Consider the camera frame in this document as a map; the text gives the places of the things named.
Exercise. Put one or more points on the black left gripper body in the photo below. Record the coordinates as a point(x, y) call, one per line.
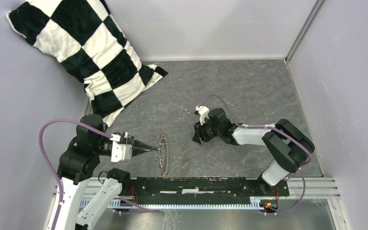
point(127, 138)

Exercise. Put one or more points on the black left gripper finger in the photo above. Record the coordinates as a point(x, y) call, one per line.
point(139, 151)
point(141, 145)

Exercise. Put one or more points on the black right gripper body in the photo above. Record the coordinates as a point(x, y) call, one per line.
point(209, 131)

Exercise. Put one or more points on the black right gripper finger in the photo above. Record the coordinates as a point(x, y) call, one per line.
point(196, 138)
point(198, 127)

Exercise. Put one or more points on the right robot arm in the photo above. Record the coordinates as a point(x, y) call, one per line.
point(290, 148)

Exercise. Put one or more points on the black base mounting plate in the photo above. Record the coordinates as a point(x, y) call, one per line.
point(200, 190)

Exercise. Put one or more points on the black white checkered pillow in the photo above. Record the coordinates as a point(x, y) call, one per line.
point(85, 39)

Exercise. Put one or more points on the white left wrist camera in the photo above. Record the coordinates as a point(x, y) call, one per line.
point(116, 151)

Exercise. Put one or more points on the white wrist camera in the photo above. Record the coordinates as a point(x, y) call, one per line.
point(116, 151)
point(202, 111)

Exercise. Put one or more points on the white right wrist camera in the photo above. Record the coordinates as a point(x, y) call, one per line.
point(202, 111)

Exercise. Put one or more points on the white toothed cable duct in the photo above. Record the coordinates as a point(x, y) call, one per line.
point(252, 205)

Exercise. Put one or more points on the aluminium rail frame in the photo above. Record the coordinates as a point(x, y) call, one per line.
point(315, 188)

